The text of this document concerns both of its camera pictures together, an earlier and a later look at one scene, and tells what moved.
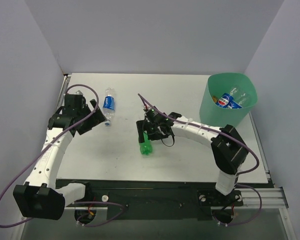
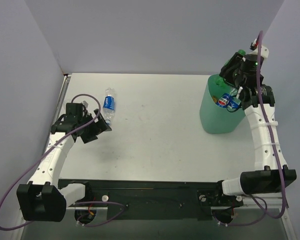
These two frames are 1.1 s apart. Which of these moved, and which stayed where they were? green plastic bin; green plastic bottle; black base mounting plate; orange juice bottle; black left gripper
Moved: black left gripper; green plastic bottle
Stayed: green plastic bin; orange juice bottle; black base mounting plate
